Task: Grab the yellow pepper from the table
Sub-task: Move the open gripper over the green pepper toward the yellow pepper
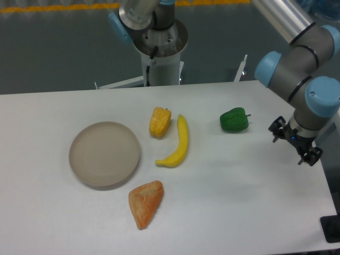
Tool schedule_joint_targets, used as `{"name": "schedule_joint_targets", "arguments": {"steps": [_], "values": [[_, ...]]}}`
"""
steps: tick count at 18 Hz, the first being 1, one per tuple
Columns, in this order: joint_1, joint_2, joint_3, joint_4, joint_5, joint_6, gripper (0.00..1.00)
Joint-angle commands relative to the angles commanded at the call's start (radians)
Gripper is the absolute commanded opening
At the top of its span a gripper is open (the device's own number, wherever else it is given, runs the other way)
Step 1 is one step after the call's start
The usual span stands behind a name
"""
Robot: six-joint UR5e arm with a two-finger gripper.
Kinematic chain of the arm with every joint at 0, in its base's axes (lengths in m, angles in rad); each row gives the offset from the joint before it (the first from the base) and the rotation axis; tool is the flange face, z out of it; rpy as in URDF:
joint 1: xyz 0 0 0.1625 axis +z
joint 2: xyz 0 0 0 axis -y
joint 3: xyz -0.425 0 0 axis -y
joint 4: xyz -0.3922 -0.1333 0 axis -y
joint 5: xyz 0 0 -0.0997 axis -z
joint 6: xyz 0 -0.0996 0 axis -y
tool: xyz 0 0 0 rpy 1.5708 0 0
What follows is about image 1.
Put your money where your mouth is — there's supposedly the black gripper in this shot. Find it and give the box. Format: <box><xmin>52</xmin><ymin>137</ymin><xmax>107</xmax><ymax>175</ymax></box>
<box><xmin>268</xmin><ymin>116</ymin><xmax>323</xmax><ymax>166</ymax></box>

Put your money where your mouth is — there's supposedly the yellow toy bell pepper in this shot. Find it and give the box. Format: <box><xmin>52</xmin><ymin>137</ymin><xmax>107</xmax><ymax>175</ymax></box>
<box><xmin>149</xmin><ymin>107</ymin><xmax>172</xmax><ymax>138</ymax></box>

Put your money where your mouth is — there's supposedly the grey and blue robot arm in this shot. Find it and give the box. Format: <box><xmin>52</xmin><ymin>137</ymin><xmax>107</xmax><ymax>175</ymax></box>
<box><xmin>108</xmin><ymin>1</ymin><xmax>339</xmax><ymax>165</ymax></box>

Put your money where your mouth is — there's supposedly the green toy bell pepper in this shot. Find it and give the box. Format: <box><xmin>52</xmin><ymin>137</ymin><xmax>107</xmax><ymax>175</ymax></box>
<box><xmin>219</xmin><ymin>107</ymin><xmax>251</xmax><ymax>133</ymax></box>

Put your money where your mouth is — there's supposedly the black device at table edge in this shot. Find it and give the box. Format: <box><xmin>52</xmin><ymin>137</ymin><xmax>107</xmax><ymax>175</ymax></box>
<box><xmin>320</xmin><ymin>215</ymin><xmax>340</xmax><ymax>243</ymax></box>

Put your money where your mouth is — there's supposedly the yellow toy banana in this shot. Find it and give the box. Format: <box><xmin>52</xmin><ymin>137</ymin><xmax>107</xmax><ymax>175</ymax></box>
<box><xmin>155</xmin><ymin>115</ymin><xmax>189</xmax><ymax>168</ymax></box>

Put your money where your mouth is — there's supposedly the orange toy bread slice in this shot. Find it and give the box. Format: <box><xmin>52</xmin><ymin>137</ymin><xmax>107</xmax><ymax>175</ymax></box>
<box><xmin>128</xmin><ymin>180</ymin><xmax>164</xmax><ymax>230</ymax></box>

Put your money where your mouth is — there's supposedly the beige round plate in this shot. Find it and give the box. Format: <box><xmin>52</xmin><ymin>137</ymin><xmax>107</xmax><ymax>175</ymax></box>
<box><xmin>69</xmin><ymin>122</ymin><xmax>141</xmax><ymax>191</ymax></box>

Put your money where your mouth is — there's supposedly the white metal frame bracket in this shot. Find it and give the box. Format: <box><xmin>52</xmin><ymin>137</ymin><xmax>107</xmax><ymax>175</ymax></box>
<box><xmin>233</xmin><ymin>54</ymin><xmax>248</xmax><ymax>82</ymax></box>

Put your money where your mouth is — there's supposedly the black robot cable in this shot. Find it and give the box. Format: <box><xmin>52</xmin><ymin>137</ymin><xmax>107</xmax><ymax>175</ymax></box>
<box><xmin>144</xmin><ymin>46</ymin><xmax>159</xmax><ymax>87</ymax></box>

